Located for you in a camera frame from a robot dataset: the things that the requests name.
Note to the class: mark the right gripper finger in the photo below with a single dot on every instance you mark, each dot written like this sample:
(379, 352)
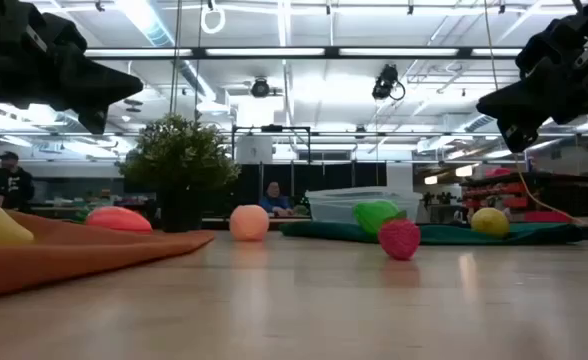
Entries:
(519, 102)
(521, 134)

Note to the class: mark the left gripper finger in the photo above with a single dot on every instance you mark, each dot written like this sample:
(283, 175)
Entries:
(95, 119)
(104, 87)

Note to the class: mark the orange toy carrot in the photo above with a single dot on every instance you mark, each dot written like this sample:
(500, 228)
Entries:
(119, 220)

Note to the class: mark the red toy strawberry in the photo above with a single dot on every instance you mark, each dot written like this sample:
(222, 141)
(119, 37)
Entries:
(399, 241)

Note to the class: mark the green toy pepper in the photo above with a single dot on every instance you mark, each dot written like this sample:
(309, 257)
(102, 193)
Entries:
(371, 215)

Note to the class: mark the clear plastic tupperware container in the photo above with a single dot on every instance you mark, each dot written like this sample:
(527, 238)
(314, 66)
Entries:
(334, 205)

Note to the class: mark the red storage shelf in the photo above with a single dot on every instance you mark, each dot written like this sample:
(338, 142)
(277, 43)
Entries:
(494, 190)

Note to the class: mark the artificial potted plant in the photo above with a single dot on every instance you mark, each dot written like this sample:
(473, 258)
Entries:
(179, 155)

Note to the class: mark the dark green cloth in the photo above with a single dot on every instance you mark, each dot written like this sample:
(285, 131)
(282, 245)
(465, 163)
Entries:
(524, 234)

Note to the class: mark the person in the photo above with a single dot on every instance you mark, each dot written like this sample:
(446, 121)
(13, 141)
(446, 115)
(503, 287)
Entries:
(275, 201)
(16, 185)

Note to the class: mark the orange cloth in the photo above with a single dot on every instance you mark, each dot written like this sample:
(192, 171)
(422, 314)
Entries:
(74, 255)

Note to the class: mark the round black ceiling fixture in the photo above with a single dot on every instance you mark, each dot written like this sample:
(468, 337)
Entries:
(260, 88)

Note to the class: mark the overhead light bar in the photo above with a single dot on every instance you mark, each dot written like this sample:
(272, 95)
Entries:
(264, 51)

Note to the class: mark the peach-coloured toy peach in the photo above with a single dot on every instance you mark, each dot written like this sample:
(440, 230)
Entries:
(249, 223)

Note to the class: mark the black overhead camera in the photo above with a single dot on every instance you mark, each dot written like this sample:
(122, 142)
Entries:
(385, 82)

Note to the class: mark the black distant rig frame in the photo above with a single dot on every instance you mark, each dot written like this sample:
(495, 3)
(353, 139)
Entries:
(272, 128)

